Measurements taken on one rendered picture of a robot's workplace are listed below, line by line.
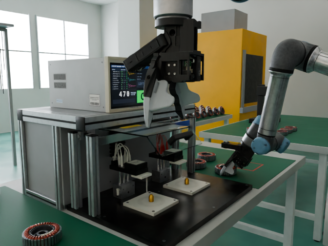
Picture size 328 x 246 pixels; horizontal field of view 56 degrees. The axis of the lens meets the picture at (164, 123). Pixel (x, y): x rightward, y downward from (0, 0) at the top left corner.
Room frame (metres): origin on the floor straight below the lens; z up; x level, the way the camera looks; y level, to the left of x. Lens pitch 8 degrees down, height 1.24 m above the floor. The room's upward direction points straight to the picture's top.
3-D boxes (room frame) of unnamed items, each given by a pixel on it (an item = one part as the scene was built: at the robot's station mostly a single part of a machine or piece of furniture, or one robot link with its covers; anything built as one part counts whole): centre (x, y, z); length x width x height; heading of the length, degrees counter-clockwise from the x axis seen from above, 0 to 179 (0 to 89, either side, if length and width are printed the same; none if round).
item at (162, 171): (1.39, 0.01, 0.80); 0.07 x 0.05 x 0.06; 142
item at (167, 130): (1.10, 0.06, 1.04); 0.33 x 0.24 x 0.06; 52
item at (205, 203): (1.21, -0.01, 0.76); 0.64 x 0.47 x 0.02; 142
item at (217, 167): (1.55, -0.32, 0.77); 0.11 x 0.11 x 0.04
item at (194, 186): (1.30, -0.10, 0.78); 0.15 x 0.15 x 0.01; 52
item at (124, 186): (1.19, 0.16, 0.80); 0.07 x 0.05 x 0.06; 142
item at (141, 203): (1.11, 0.05, 0.78); 0.15 x 0.15 x 0.01; 52
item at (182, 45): (0.61, -0.02, 1.29); 0.09 x 0.08 x 0.12; 60
